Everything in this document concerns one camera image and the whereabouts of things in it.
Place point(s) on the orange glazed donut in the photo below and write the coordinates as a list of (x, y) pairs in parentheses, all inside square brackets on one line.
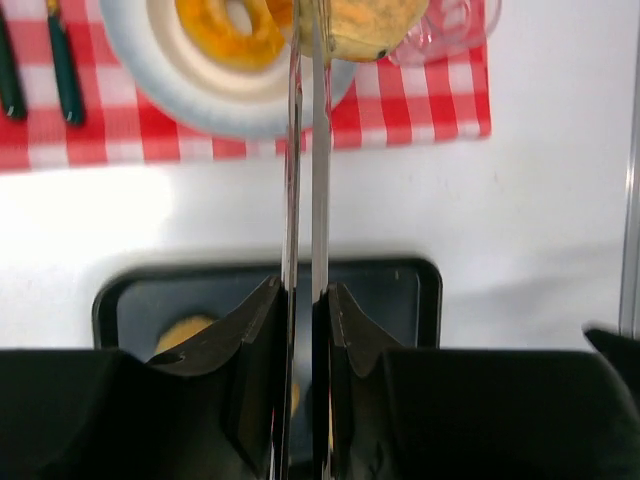
[(209, 27)]

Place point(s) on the gold fork black handle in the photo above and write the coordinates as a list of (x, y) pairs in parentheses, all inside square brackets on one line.
[(12, 97)]

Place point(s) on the small round bun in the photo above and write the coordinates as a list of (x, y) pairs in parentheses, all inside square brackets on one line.
[(181, 331)]

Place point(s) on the metal tongs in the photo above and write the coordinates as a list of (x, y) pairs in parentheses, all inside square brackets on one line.
[(321, 142)]

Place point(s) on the oval speckled bread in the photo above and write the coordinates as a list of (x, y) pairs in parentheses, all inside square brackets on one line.
[(360, 31)]

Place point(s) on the red checkered cloth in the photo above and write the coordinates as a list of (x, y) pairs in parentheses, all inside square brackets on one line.
[(387, 105)]

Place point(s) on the gold spoon black handle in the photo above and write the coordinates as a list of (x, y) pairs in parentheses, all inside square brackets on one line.
[(67, 80)]

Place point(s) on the aluminium rail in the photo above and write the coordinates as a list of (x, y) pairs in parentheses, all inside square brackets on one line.
[(628, 323)]

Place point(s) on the black baking tray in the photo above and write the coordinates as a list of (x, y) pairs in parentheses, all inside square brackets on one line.
[(401, 295)]

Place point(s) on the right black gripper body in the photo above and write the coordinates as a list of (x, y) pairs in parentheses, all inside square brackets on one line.
[(623, 353)]

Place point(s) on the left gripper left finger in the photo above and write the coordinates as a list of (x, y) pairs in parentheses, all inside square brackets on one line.
[(223, 386)]

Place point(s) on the clear plastic cup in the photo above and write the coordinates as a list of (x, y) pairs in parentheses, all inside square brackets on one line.
[(448, 28)]

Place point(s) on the white paper plate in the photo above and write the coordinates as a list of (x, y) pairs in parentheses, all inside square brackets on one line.
[(148, 39)]

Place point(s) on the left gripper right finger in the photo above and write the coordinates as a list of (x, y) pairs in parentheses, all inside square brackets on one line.
[(363, 410)]

